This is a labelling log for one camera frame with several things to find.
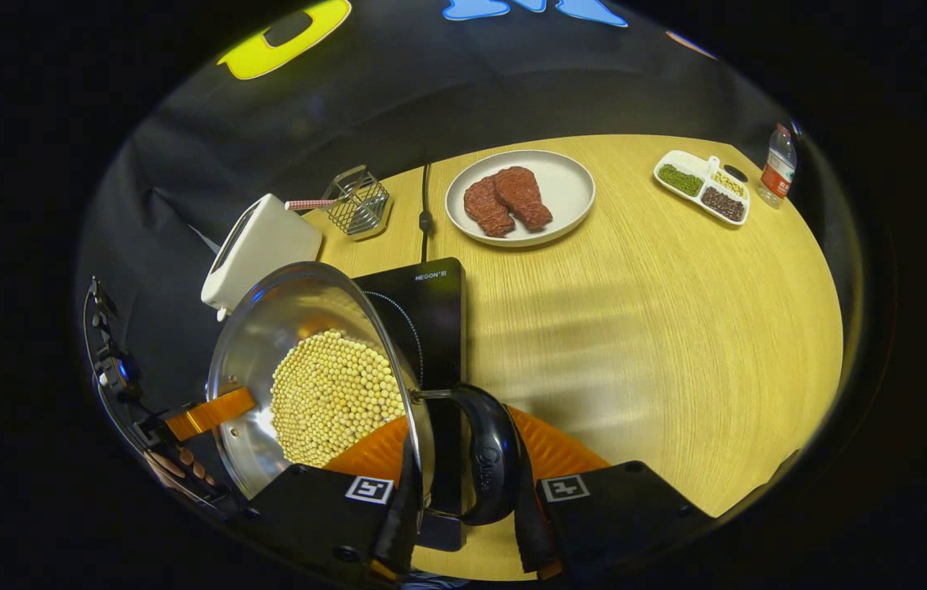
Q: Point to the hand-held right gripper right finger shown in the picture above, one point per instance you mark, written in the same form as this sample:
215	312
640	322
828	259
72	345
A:
530	524

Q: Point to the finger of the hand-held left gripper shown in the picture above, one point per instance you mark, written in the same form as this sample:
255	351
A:
209	415

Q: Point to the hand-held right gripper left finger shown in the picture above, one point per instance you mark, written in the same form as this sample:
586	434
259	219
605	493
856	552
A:
402	524

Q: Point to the stainless steel pot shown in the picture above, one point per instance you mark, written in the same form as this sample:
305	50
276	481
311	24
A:
266	328

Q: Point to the black induction cooktop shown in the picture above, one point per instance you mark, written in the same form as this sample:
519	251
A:
434	328

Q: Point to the pile of soybeans in pot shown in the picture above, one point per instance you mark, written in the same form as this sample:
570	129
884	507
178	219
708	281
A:
332	393

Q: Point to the white toaster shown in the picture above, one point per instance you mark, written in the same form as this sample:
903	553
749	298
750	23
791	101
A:
262	246

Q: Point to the pink striped straw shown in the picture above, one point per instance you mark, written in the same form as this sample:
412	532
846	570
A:
307	204

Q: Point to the raw meat steak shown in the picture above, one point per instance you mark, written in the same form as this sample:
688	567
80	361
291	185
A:
524	197
483	209

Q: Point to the round white plate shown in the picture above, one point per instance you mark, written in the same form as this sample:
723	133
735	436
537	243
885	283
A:
570	188

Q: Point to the heap of dark red beans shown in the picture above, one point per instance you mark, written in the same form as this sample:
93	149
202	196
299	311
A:
724	204

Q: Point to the heap of green mung beans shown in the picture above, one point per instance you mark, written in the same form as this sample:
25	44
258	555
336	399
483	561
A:
679	179

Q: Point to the small heap of soybeans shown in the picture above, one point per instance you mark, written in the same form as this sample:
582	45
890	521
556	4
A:
729	183

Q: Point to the white divided dish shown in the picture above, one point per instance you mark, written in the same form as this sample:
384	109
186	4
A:
688	157

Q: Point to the clear plastic water bottle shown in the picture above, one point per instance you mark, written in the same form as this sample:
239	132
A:
778	168

